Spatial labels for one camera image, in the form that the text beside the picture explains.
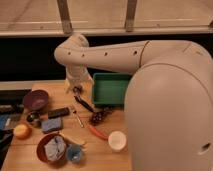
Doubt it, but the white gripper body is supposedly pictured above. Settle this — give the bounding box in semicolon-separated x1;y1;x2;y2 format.
64;66;94;93

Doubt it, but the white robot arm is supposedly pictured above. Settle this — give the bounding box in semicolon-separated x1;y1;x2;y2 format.
54;35;213;171

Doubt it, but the purple bowl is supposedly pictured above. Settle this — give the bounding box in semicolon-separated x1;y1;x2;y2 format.
23;90;49;111

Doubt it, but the red-brown bowl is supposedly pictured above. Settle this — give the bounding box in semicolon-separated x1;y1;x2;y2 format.
36;133;65;164

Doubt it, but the small dark metal object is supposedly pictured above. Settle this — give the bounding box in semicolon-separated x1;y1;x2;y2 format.
72;85;83;94

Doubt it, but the green plastic tray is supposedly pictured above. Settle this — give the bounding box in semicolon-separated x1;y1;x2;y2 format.
92;73;131;107

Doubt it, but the black rectangular block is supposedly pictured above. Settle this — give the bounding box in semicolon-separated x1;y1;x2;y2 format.
48;107;70;119

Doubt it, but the dark grapes toy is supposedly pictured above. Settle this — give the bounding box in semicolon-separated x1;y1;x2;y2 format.
89;107;113;125

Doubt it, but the blue sponge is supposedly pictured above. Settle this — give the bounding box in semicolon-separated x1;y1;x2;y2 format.
41;118;62;133

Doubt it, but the dark round object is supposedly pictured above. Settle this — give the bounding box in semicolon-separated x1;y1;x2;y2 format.
26;112;41;127

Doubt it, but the wooden spatula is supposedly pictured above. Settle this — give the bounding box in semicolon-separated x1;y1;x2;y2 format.
59;133;86;146

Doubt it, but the white cup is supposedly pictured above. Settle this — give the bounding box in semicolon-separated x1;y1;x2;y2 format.
108;131;127;152

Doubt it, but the blue cup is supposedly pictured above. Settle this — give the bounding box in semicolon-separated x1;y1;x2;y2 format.
66;144;83;163

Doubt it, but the grey crumpled cloth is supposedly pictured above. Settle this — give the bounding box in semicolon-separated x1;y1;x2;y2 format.
44;136;66;161

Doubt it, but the orange fruit toy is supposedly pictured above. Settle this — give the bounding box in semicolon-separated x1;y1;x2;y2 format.
13;124;31;139

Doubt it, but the black handled utensil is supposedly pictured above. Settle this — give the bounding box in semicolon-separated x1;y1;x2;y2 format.
74;96;94;113

